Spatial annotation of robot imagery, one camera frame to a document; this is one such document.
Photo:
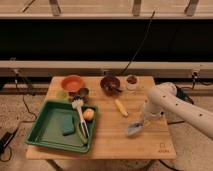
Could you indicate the white yellow gripper body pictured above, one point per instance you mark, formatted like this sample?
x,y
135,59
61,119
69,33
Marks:
x,y
144,120

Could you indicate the light blue towel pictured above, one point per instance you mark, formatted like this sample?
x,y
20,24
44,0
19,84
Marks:
x,y
134,128

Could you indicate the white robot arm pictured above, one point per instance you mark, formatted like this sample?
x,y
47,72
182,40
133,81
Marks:
x,y
164,97

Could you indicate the white cup with brown content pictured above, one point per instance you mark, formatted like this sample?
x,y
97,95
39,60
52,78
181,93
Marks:
x,y
131,82

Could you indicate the blue box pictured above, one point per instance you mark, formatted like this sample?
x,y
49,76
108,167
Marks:
x,y
183,96

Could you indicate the dark red bowl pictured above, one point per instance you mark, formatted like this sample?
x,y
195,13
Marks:
x,y
110,85

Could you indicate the yellow lemon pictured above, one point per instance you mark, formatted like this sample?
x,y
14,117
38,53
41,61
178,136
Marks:
x,y
88,114

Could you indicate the dark metal cup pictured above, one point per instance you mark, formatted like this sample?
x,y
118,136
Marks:
x,y
83,94

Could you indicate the white dish brush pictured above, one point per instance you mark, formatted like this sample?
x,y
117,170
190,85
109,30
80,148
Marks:
x,y
77,104

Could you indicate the green sponge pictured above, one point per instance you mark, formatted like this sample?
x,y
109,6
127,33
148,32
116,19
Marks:
x,y
67,125

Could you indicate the orange bowl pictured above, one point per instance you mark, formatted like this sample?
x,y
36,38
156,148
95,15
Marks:
x,y
72,83

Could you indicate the green plastic tray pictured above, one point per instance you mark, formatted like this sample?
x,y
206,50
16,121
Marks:
x,y
46,131

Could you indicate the small green cup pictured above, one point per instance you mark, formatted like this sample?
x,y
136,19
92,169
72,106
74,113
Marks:
x,y
62,95

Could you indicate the black power adapter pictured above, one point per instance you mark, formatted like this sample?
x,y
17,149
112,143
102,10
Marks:
x,y
5,140

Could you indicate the green handled utensil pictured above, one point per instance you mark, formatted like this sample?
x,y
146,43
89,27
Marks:
x,y
83,139

